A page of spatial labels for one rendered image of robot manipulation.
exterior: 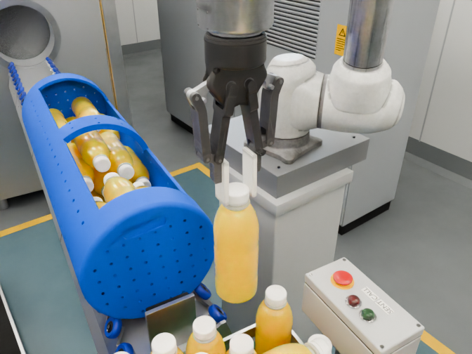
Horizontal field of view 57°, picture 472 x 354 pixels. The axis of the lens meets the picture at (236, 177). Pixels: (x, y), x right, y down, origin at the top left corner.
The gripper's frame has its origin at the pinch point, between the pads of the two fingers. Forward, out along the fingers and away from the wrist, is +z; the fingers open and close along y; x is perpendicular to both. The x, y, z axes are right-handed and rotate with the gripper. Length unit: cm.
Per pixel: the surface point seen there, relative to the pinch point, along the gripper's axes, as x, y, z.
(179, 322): -10.5, 7.2, 37.4
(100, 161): -51, 10, 20
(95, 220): -22.7, 17.1, 16.3
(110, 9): -158, -24, 4
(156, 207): -18.2, 6.7, 14.3
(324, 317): 5.7, -15.7, 32.4
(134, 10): -547, -149, 77
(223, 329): -8.4, -1.6, 42.2
